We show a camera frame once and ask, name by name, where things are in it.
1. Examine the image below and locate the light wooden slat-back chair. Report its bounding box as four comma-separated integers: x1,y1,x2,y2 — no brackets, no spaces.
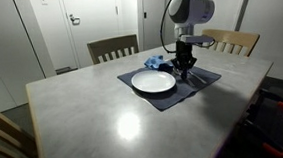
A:
200,25,262,61
0,96,41,158

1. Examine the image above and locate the olive slat-back chair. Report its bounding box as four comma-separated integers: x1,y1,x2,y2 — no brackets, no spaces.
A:
85,33,140,66

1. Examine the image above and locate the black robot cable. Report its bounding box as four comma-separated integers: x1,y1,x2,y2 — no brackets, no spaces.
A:
157,0,181,56

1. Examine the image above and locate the white round plate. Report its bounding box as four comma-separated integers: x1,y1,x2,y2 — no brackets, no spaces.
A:
130,68,177,96

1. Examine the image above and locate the blue crumpled cloth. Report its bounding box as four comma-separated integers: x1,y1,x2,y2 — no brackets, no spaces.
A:
143,54,175,74

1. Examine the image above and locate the silver lever door handle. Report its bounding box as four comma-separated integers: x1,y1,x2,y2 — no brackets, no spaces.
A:
68,13,82,27

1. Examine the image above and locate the dark blue woven placemat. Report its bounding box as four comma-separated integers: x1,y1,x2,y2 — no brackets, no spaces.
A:
115,57,225,116

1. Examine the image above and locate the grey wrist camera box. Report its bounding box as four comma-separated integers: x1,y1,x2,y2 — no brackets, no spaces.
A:
179,32,215,47

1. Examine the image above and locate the silver metal spoon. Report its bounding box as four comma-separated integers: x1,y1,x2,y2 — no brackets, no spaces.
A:
180,72,197,89

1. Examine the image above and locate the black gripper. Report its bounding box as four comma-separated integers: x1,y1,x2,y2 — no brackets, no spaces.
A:
171,39,200,82

